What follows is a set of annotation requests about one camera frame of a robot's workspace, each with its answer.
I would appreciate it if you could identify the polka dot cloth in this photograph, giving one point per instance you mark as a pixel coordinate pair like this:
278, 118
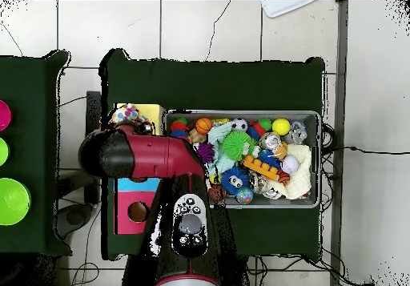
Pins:
128, 113

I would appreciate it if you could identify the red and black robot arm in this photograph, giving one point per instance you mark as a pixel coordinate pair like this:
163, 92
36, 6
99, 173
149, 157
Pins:
153, 154

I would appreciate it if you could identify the wooden box with three holes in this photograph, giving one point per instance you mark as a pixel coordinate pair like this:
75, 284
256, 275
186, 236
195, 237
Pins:
126, 198

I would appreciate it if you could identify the shallow silver mesh bin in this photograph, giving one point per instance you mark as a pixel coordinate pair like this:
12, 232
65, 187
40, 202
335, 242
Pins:
314, 119

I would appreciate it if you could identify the purple spiky toy with eyes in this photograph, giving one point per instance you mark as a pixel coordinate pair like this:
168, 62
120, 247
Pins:
206, 153

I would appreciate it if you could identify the mint green cloth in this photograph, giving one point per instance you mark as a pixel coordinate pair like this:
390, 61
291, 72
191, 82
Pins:
219, 132

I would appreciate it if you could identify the orange mini basketball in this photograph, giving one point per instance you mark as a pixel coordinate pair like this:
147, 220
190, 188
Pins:
204, 126

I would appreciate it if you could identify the green spiky rubber ball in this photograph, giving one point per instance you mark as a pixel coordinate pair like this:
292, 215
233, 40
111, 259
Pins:
237, 145

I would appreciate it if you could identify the blue spiky toy with eyes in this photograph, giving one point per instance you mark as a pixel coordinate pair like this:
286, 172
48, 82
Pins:
228, 174

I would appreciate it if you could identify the small soccer ball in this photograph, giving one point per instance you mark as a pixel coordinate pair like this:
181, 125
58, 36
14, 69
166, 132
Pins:
240, 124

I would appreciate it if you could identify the orange plastic building brick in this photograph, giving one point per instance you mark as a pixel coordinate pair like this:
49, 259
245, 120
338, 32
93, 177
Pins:
259, 167

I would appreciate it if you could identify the dark green tablecloth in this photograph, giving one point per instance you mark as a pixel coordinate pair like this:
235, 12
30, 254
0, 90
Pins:
208, 81
32, 84

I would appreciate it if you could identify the yellow ball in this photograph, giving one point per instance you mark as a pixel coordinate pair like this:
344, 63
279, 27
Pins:
281, 126

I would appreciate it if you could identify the white baseball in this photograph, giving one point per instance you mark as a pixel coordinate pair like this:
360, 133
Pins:
291, 164

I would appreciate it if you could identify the black stand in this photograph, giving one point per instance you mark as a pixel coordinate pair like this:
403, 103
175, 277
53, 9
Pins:
93, 106

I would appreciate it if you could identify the grey rounded stand foot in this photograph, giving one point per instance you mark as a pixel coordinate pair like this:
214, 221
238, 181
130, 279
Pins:
75, 217

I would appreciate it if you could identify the white tray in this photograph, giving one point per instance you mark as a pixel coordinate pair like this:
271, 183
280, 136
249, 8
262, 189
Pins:
282, 7

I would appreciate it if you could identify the large green bowl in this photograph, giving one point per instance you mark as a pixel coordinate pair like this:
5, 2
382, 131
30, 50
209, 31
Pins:
12, 202

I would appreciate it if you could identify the small green bowl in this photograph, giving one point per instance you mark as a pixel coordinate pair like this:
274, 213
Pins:
2, 151

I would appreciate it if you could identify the pink bowl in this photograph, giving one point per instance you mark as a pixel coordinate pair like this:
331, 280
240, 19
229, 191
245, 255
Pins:
4, 115

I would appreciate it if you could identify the grey metal post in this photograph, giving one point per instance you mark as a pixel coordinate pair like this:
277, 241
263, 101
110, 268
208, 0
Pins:
339, 42

